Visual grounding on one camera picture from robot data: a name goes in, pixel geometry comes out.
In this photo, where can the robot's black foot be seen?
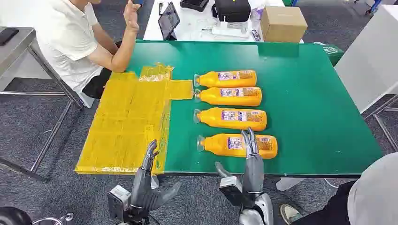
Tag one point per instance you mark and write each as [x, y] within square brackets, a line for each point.
[14, 217]

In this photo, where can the black tablet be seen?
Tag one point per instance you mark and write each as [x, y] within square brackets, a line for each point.
[169, 20]

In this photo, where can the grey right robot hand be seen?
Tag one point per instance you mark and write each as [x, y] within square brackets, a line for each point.
[253, 174]

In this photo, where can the cardboard box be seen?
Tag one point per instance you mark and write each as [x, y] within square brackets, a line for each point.
[283, 26]

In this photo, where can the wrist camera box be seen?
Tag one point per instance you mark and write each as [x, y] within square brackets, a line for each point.
[118, 202]
[231, 189]

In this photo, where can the yellow sheet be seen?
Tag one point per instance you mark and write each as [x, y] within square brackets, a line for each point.
[124, 124]

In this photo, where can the black bag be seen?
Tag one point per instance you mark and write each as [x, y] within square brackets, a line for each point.
[231, 11]

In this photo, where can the steel table frame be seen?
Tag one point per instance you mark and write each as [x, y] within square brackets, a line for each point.
[384, 129]

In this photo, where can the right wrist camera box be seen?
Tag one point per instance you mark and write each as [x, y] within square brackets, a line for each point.
[231, 189]

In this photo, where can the seated person's hand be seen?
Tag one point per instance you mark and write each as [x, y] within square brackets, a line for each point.
[131, 17]

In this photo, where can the black phone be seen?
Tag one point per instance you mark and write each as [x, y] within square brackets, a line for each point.
[7, 34]

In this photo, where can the white table leg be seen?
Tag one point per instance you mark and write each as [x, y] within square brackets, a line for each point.
[154, 183]
[289, 183]

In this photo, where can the white table with equipment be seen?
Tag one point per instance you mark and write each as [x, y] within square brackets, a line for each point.
[192, 24]

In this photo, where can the seated person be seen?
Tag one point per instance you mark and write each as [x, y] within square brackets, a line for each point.
[68, 37]

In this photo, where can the orange drink bottle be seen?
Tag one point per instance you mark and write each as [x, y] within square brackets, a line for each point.
[217, 146]
[214, 98]
[214, 119]
[214, 81]

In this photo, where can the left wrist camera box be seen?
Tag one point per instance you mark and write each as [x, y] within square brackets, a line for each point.
[118, 202]

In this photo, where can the purple packet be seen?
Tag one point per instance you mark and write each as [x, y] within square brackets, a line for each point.
[257, 15]

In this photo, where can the green bag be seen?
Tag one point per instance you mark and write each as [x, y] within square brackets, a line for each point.
[332, 52]

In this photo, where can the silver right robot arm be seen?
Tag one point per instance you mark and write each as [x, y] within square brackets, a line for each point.
[258, 211]

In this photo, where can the green table mat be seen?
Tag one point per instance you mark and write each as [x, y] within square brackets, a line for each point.
[311, 108]

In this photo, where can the flat black case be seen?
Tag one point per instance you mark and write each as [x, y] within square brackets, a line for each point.
[194, 4]

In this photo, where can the steel bench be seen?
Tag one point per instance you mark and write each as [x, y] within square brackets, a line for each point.
[18, 43]

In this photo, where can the plain white table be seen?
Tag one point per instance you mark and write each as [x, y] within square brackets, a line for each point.
[370, 59]

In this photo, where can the small printed packet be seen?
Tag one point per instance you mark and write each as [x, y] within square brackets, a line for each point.
[256, 35]

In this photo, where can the dark phone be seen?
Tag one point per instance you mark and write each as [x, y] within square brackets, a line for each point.
[138, 1]

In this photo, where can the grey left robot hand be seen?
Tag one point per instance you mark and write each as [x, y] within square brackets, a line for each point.
[143, 189]

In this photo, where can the standing person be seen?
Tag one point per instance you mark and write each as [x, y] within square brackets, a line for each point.
[373, 192]

